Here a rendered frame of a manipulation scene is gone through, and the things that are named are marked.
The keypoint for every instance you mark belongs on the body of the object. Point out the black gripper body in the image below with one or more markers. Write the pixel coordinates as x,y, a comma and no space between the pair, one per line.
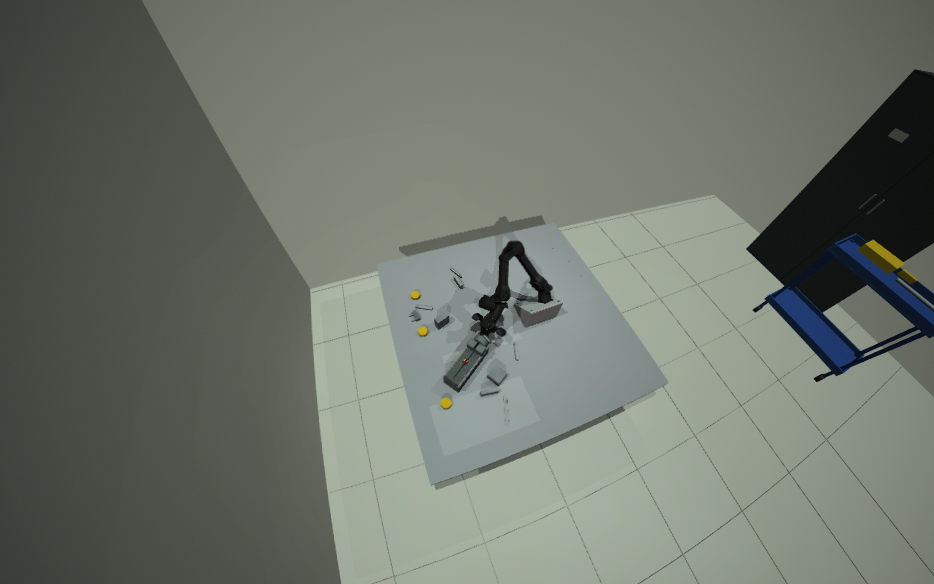
499,331

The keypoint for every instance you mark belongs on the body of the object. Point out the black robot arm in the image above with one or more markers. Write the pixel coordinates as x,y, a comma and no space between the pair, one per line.
502,293

